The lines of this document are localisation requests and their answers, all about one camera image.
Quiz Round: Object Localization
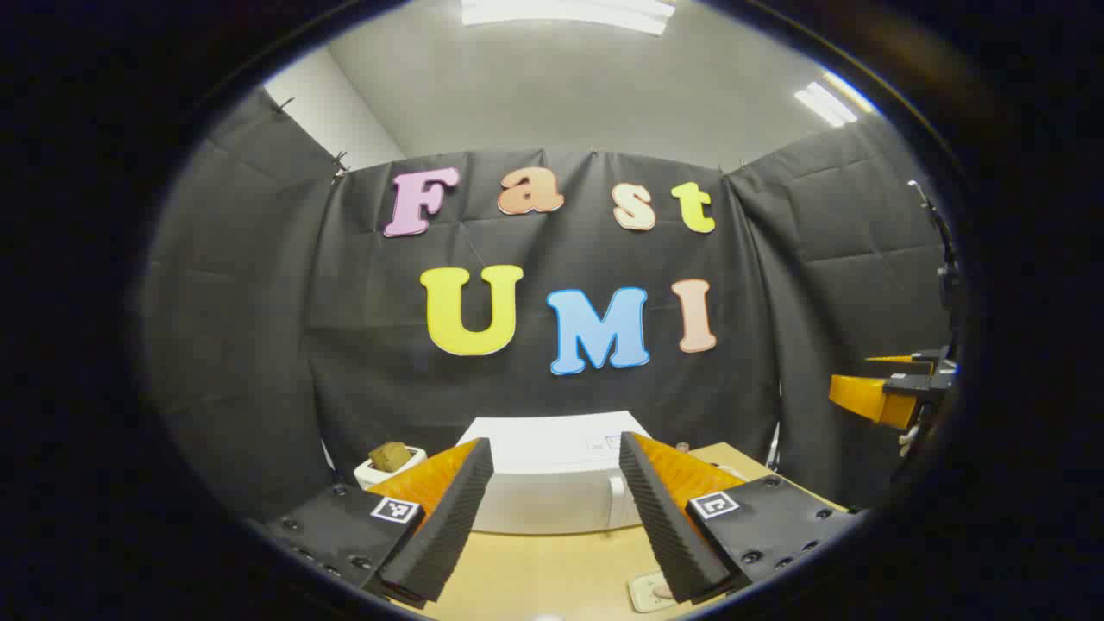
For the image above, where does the brown bread slice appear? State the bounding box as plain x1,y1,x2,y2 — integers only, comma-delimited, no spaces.
368,441,412,473

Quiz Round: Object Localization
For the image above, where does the long ceiling light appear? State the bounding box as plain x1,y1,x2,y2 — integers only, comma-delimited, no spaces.
460,0,676,37

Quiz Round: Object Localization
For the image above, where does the black backdrop cloth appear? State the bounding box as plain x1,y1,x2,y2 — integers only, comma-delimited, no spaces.
138,86,963,527

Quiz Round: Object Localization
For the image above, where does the white microwave oven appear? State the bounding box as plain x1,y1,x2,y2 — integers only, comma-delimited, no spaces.
455,411,654,536

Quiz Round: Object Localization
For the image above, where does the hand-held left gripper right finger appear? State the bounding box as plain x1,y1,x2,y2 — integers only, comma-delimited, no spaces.
618,431,866,605

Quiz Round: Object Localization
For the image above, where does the small ceiling light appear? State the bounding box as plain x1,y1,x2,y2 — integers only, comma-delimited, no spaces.
793,71,881,129

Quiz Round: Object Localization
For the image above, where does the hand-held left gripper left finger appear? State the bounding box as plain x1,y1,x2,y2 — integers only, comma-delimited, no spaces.
259,436,495,609

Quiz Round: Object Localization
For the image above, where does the cream cherry print tray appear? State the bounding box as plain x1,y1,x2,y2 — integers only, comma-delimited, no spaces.
628,571,684,614

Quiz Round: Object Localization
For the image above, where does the white toaster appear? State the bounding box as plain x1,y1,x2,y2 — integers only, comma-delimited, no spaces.
354,442,428,491

